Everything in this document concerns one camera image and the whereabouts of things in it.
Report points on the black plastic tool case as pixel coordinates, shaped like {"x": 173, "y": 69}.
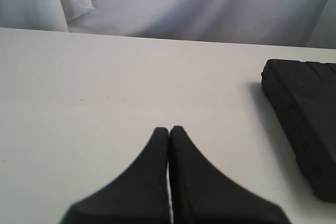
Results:
{"x": 302, "y": 95}

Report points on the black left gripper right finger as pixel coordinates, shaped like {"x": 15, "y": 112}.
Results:
{"x": 202, "y": 194}

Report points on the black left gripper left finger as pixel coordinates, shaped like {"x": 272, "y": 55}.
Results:
{"x": 138, "y": 195}

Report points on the white backdrop curtain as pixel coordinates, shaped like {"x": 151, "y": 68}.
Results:
{"x": 303, "y": 23}

